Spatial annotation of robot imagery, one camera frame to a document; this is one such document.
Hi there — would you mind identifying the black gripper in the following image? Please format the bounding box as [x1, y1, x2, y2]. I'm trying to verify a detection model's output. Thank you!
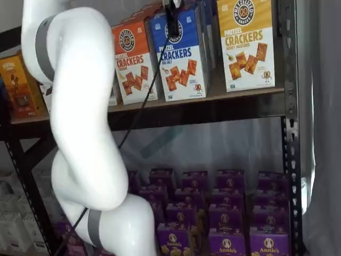
[163, 0, 181, 38]

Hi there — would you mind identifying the blue and white cracker box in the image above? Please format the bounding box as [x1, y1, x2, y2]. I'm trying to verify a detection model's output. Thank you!
[148, 5, 208, 102]
[198, 0, 218, 89]

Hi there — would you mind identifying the orange and white cracker box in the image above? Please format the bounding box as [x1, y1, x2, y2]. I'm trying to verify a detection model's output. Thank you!
[121, 12, 150, 27]
[111, 20, 158, 105]

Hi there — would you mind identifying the yellow and white cracker box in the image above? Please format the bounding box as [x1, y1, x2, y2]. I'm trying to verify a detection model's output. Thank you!
[216, 0, 276, 93]

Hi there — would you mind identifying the dark metal shelf rack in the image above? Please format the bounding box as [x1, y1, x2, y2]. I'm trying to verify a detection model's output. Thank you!
[0, 0, 304, 256]

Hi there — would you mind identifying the white box with chocolate picture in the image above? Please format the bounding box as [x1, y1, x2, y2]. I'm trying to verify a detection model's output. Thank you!
[39, 82, 54, 114]

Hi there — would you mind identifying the purple Annie's snack box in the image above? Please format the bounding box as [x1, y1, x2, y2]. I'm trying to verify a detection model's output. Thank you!
[149, 200, 167, 225]
[252, 204, 290, 232]
[208, 204, 245, 231]
[137, 185, 169, 203]
[173, 188, 205, 205]
[216, 169, 245, 189]
[181, 170, 209, 189]
[211, 188, 245, 205]
[249, 230, 290, 256]
[53, 220, 91, 256]
[148, 168, 176, 187]
[254, 189, 290, 206]
[156, 222, 193, 256]
[127, 170, 140, 195]
[165, 203, 198, 225]
[257, 171, 290, 191]
[208, 229, 246, 256]

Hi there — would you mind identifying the orange brown snack box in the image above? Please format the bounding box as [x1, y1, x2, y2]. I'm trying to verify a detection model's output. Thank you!
[0, 54, 46, 118]

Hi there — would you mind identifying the white carton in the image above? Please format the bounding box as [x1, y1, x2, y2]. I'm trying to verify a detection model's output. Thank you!
[22, 213, 46, 251]
[0, 213, 27, 253]

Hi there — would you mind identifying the black cable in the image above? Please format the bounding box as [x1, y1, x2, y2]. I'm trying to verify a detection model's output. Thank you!
[54, 36, 171, 256]

